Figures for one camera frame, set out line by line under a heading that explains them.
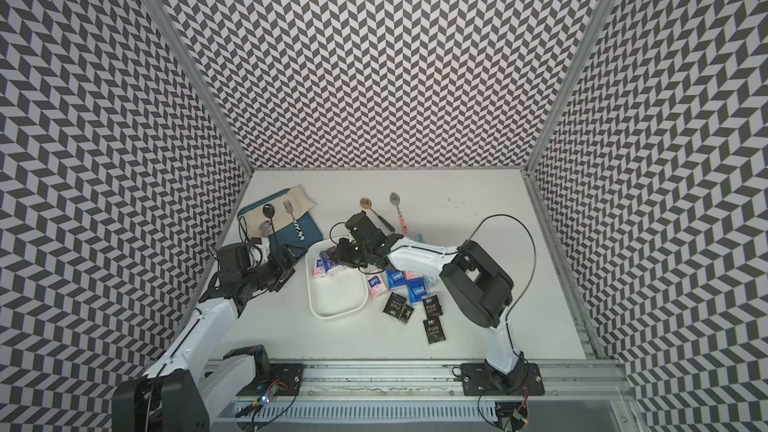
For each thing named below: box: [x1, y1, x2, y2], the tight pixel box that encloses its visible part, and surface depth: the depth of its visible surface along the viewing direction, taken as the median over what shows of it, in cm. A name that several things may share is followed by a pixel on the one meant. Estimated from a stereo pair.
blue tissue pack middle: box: [386, 269, 407, 290], surface depth 90 cm
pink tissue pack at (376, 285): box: [366, 274, 388, 299], surface depth 88 cm
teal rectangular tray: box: [238, 188, 323, 256], surface depth 102 cm
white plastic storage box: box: [306, 238, 369, 319], surface depth 87 cm
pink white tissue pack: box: [312, 258, 327, 279], surface depth 90 cm
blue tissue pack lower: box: [407, 277, 427, 304], surface depth 88 cm
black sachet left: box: [383, 292, 407, 319], surface depth 83 cm
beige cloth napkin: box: [239, 184, 317, 230], surface depth 108 cm
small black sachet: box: [398, 304, 415, 324], surface depth 83 cm
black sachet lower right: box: [423, 317, 446, 344], surface depth 81 cm
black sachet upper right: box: [422, 294, 443, 320], surface depth 84 cm
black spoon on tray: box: [262, 204, 276, 234], surface depth 107 cm
